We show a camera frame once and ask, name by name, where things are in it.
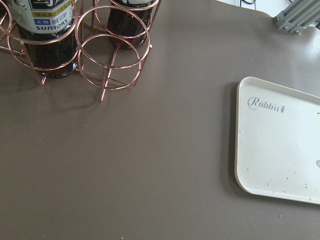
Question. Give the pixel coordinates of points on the tea bottle front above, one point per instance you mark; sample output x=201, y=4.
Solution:
x=45, y=20

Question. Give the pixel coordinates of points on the aluminium frame bracket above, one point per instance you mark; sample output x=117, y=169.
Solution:
x=298, y=16

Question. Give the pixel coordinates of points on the tea bottle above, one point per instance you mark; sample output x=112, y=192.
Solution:
x=45, y=20
x=124, y=24

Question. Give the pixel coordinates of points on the cream rabbit tray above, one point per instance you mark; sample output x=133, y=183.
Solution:
x=277, y=141

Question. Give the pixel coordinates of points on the tea bottle back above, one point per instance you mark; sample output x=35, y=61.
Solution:
x=124, y=24

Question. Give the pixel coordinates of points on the copper wire bottle rack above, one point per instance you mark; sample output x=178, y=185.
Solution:
x=99, y=61

